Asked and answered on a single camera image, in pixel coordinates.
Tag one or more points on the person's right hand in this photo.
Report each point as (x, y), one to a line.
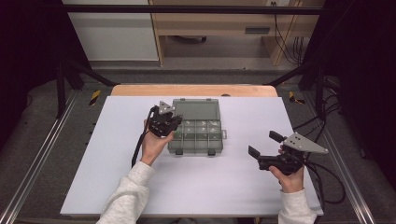
(291, 183)

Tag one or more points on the black metal stand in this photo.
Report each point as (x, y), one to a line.
(311, 77)
(67, 81)

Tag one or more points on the light wooden desk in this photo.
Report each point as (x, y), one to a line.
(214, 23)

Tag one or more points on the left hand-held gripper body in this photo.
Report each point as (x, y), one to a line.
(162, 123)

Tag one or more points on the grey transparent compartment box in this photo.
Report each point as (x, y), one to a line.
(199, 141)

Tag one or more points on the aluminium floor rail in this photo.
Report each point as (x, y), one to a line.
(342, 161)
(37, 155)

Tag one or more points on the white cabinet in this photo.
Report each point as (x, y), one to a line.
(115, 34)

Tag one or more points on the group of small white parts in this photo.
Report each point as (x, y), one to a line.
(203, 124)

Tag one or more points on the person's left hand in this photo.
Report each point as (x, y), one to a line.
(152, 147)

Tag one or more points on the white board sheet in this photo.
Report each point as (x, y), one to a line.
(218, 186)

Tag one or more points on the black horizontal metal bar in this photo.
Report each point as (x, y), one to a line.
(186, 9)

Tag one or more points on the wooden table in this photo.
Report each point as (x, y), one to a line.
(193, 90)

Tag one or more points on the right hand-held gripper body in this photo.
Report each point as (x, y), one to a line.
(303, 143)

